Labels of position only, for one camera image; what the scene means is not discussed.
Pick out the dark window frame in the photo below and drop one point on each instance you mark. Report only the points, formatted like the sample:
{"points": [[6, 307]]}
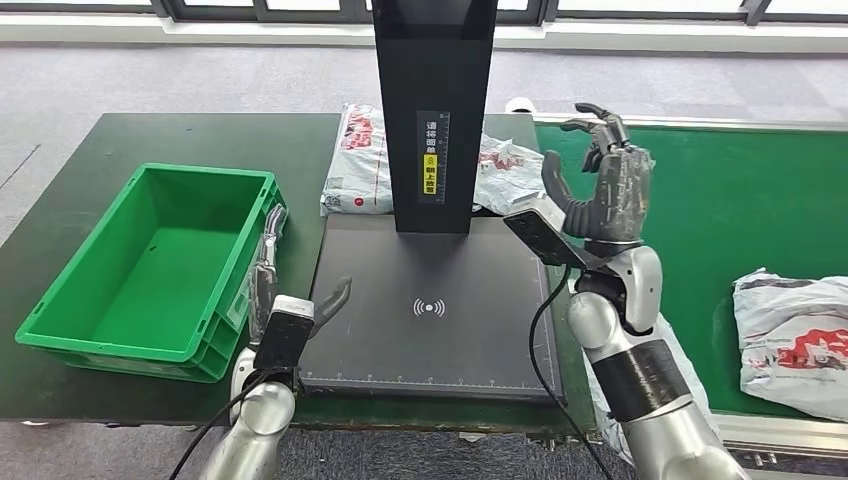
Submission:
{"points": [[162, 6]]}

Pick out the green conveyor belt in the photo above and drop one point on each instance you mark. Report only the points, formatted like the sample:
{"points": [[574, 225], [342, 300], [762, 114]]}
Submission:
{"points": [[729, 199]]}

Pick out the large grey parcel bag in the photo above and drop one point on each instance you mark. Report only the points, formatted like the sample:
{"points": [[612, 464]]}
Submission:
{"points": [[606, 434]]}

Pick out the dark green table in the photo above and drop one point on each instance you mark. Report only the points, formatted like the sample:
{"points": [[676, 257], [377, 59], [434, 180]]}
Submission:
{"points": [[199, 139]]}

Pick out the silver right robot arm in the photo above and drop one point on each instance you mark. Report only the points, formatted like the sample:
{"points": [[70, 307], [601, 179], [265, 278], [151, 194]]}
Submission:
{"points": [[616, 311]]}

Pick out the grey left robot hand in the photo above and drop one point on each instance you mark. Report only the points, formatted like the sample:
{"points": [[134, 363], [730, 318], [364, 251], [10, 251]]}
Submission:
{"points": [[268, 278]]}

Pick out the black yellow instruction label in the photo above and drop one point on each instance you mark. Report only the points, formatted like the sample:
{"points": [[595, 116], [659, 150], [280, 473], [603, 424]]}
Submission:
{"points": [[430, 175]]}

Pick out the crumpled white red-print parcel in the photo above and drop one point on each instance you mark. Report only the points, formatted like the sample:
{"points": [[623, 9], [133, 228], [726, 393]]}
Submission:
{"points": [[510, 179]]}

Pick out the black inbound scanner machine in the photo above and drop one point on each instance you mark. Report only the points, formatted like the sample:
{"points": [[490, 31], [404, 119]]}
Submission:
{"points": [[464, 344]]}

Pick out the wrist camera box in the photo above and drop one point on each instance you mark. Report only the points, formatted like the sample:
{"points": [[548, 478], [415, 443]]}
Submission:
{"points": [[285, 338], [540, 235]]}

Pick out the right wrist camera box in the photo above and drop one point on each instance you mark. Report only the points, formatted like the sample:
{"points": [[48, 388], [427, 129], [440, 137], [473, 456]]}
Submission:
{"points": [[540, 235]]}

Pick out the green plastic crate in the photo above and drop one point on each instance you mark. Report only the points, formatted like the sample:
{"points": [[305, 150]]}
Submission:
{"points": [[166, 265]]}

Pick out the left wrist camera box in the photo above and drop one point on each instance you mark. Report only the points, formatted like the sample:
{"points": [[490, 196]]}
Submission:
{"points": [[285, 338]]}

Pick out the flat white red-print parcel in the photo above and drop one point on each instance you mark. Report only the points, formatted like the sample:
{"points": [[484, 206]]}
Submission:
{"points": [[358, 166]]}

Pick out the grey parcel bag red print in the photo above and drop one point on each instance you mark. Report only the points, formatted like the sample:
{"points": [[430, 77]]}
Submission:
{"points": [[795, 318]]}

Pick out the aluminium conveyor frame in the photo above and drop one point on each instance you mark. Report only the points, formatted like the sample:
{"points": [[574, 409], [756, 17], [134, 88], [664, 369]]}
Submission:
{"points": [[696, 122]]}

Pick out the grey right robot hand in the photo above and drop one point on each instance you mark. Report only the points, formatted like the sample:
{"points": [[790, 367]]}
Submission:
{"points": [[623, 199]]}

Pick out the white window sill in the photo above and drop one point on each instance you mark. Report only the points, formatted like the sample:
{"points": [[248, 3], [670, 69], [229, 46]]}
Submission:
{"points": [[199, 33]]}

